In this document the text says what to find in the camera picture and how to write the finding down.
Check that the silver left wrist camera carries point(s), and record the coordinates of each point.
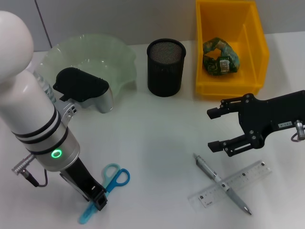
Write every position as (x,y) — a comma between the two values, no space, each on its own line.
(81,88)

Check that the green plastic wrapper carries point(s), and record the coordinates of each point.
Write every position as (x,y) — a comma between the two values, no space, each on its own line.
(214,66)

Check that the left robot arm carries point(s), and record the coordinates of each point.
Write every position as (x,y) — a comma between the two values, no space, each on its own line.
(23,95)

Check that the clear plastic ruler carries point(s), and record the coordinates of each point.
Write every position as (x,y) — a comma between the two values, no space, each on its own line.
(250,174)

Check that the black mesh pen cup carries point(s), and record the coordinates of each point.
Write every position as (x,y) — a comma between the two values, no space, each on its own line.
(164,78)

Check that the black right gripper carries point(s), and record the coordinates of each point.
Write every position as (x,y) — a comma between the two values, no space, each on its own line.
(262,117)

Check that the blue scissors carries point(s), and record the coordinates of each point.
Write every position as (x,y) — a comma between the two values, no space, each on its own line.
(119,177)

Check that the silver grey ballpoint pen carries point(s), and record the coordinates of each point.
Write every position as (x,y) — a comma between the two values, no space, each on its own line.
(207,168)

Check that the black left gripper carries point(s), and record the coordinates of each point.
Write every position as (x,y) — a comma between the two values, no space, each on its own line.
(82,179)

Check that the pale green glass bowl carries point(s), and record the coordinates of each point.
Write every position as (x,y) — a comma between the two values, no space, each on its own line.
(114,59)

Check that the yellow plastic storage bin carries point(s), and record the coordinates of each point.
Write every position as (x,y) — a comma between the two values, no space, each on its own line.
(257,59)

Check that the clear water bottle green label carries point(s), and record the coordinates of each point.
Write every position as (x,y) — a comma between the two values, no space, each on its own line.
(46,88)

